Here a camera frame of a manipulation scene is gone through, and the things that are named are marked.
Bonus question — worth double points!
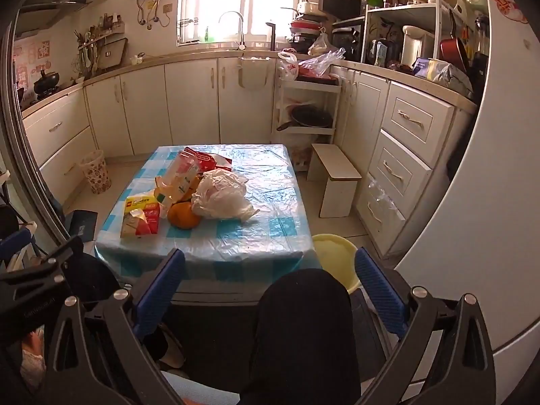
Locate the red white plastic bag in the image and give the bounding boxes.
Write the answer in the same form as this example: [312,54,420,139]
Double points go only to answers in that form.
[277,48,300,82]

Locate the yellow plastic basin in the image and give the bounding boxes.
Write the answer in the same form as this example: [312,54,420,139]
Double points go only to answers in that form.
[311,233,362,295]

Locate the wire sink rack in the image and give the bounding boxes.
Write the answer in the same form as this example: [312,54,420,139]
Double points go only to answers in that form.
[177,18,201,45]

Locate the bag of onions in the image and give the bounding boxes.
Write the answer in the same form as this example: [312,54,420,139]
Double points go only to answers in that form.
[291,145,314,170]

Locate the white thermos pot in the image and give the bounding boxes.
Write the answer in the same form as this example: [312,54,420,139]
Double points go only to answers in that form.
[401,25,435,68]

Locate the hanging cabinet door bin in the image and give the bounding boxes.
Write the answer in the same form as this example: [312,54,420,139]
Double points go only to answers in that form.
[238,55,271,91]

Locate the black cooking pot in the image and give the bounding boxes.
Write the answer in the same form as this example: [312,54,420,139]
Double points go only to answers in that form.
[33,70,62,96]

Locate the blue food bag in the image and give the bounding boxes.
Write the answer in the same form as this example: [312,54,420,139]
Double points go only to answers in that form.
[412,57,441,80]

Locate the green print carton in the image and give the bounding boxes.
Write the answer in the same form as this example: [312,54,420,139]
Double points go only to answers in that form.
[154,173,192,216]

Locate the black frying pan with lid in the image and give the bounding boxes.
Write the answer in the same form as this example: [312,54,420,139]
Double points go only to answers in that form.
[276,105,334,132]

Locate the kitchen window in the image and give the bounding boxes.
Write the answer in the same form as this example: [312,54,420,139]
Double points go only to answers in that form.
[176,0,304,45]

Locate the orange peel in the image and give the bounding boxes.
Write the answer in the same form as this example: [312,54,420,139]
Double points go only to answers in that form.
[168,201,202,231]

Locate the wall utensil rack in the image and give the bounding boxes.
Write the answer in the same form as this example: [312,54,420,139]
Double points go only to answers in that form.
[75,25,102,79]

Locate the wall spice shelf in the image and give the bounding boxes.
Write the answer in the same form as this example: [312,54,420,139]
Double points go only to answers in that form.
[98,13,126,34]

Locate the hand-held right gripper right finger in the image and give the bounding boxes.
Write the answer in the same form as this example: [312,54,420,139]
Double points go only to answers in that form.
[354,247,497,405]

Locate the dark striped apron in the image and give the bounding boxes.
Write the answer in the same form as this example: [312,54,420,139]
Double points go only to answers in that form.
[446,51,490,180]

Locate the clear bag with red contents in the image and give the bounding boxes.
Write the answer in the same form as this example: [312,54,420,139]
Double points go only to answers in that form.
[297,48,347,77]

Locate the white refrigerator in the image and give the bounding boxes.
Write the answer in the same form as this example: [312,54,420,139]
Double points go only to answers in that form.
[394,0,540,384]

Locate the blue white carton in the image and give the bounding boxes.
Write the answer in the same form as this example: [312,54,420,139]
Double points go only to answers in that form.
[371,40,389,66]

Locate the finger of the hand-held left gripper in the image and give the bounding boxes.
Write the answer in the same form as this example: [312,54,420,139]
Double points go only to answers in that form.
[0,236,85,293]
[0,225,38,262]

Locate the white kitchen base cabinets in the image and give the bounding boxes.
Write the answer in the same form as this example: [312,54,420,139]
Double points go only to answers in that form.
[21,51,479,260]

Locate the floral wastebasket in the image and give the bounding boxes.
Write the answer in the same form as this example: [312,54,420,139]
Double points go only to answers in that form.
[80,150,112,195]

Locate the white storage rack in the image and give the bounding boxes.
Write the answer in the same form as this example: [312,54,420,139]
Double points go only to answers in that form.
[274,76,342,146]

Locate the person's leg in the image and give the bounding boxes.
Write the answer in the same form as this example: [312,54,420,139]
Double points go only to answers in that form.
[63,253,127,304]
[238,268,362,405]

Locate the white drawer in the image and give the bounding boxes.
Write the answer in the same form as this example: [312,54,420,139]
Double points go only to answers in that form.
[382,82,456,155]
[356,183,406,258]
[368,131,433,214]

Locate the dark floor mat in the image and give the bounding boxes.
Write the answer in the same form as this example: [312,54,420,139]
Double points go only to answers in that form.
[66,210,100,243]

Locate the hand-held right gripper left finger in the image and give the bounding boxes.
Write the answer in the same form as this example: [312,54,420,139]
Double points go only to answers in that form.
[44,248,186,405]

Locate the blender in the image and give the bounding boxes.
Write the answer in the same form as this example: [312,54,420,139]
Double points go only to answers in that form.
[475,15,490,55]

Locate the black toaster oven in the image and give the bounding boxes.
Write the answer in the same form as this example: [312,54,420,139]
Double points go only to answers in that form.
[331,25,366,62]

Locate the black microwave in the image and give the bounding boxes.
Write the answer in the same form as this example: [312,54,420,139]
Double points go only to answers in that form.
[318,0,368,21]

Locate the white wooden stool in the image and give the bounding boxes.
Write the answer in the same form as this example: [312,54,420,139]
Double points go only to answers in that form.
[306,143,362,219]

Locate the clear plastic bag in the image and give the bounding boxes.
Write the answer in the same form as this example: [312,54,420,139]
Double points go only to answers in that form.
[367,177,399,220]

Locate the white countertop shelf rack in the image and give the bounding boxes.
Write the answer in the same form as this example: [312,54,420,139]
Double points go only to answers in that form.
[363,2,454,70]

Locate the black framed board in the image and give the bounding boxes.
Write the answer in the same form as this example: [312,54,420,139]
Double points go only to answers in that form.
[96,37,128,72]

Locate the red packet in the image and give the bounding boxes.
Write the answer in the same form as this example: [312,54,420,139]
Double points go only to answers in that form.
[183,147,235,173]

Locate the person's right leg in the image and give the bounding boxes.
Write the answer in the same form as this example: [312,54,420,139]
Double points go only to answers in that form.
[238,268,362,405]

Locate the red pan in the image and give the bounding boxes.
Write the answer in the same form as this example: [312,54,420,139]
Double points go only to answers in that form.
[439,12,470,72]

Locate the yellow drink carton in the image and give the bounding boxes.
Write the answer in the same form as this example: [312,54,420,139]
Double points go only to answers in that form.
[120,196,163,239]

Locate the person's left leg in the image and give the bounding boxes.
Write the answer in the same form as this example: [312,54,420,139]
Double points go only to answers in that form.
[63,253,127,304]

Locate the blue checkered plastic tablecloth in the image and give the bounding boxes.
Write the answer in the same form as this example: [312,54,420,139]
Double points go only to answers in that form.
[93,144,322,294]

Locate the grey yellow food bag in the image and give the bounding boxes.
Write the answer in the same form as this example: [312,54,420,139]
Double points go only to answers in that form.
[426,59,474,93]

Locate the range hood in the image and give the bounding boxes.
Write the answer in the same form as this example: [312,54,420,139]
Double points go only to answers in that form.
[15,0,93,38]

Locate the clear plastic package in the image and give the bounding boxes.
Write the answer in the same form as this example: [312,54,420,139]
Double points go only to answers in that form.
[166,148,201,186]

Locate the chrome sink faucet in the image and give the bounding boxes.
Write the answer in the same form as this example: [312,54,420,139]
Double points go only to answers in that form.
[217,10,246,50]

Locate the clear bag with yellow food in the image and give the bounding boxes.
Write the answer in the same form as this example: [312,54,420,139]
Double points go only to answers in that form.
[308,27,334,56]

